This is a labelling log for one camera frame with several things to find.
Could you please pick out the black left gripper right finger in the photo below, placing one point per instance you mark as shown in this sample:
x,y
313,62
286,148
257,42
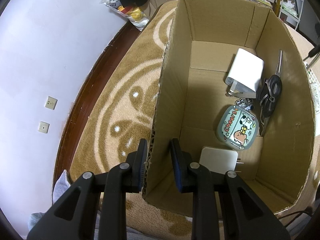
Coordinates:
x,y
223,197

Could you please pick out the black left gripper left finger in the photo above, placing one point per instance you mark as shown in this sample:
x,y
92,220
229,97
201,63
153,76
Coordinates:
x,y
95,200

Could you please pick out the white charger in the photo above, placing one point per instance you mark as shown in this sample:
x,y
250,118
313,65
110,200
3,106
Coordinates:
x,y
219,160

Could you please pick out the cartoon Cheers earbud case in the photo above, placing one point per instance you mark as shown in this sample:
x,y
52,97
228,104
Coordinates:
x,y
237,128

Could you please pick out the cardboard box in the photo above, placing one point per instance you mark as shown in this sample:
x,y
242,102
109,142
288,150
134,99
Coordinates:
x,y
204,38

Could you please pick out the black car key bundle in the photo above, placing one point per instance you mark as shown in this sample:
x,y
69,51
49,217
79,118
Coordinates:
x,y
269,94

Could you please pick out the white power adapter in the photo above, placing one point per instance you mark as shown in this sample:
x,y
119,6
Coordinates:
x,y
244,75

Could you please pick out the white numbered remote control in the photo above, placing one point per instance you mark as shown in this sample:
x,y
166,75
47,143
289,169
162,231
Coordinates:
x,y
314,86

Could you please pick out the beige patterned carpet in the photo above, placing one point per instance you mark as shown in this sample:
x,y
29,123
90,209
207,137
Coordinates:
x,y
124,114

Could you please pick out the lower wall socket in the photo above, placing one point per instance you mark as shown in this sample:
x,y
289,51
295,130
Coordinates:
x,y
43,127

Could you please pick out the wall socket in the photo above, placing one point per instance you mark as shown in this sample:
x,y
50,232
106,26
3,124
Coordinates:
x,y
51,103
43,127

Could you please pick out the upper wall socket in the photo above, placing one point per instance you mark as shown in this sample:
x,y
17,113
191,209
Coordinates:
x,y
51,103

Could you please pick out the snack bag by wall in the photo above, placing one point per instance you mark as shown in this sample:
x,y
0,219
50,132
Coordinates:
x,y
131,13

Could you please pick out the white wire rack cart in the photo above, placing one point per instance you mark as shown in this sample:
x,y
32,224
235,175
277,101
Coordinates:
x,y
290,12

